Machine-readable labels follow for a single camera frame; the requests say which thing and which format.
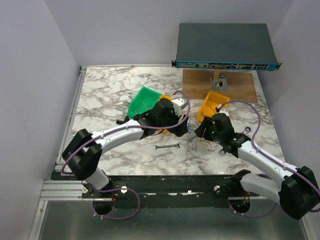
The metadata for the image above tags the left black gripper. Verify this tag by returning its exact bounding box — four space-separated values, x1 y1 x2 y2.
156 108 188 137

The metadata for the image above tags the cable bundle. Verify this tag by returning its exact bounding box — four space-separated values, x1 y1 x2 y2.
186 119 218 152

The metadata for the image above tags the yellow wire with bands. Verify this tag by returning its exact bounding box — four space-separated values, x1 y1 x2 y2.
133 98 153 113

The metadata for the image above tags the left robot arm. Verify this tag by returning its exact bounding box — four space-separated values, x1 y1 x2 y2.
62 98 190 198

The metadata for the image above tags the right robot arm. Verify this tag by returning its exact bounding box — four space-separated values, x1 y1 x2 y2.
194 113 320 220

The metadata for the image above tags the yellow bin beside green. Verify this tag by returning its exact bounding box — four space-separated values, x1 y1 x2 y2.
160 94 173 134

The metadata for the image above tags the open-end silver wrench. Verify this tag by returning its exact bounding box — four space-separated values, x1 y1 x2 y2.
152 142 182 150

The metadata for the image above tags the yellow bin right side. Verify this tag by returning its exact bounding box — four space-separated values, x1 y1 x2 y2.
196 90 230 123

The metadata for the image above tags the green plastic bin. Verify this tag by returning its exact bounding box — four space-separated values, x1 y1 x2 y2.
127 86 162 118

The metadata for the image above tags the wooden board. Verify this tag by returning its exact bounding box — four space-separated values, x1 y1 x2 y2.
182 69 258 103

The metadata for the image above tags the black T-shaped tool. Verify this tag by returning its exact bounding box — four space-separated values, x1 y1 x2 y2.
116 120 125 125

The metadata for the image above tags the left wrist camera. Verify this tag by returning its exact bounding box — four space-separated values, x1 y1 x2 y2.
171 97 188 116

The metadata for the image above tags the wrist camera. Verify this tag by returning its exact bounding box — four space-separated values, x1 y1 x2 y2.
171 97 188 116
215 104 229 117

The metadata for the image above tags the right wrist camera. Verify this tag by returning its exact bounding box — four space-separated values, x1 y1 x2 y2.
215 104 229 117

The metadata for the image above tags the ratchet ring wrench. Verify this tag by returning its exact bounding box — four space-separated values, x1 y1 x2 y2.
217 127 251 158

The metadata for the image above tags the grey stand bracket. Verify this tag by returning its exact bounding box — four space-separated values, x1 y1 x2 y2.
210 69 228 92

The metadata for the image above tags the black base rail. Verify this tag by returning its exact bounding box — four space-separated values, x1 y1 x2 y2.
46 172 250 214

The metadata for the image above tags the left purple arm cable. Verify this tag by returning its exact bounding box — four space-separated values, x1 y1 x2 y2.
60 90 192 221

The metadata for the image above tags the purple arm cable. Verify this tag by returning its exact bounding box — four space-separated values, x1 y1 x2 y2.
60 90 192 221
217 100 320 218

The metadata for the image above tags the network switch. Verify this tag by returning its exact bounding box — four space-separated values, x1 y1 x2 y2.
171 23 282 71

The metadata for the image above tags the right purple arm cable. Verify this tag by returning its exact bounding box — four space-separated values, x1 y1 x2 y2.
217 100 320 218

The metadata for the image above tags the aluminium frame rail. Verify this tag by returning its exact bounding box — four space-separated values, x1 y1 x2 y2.
28 66 88 240

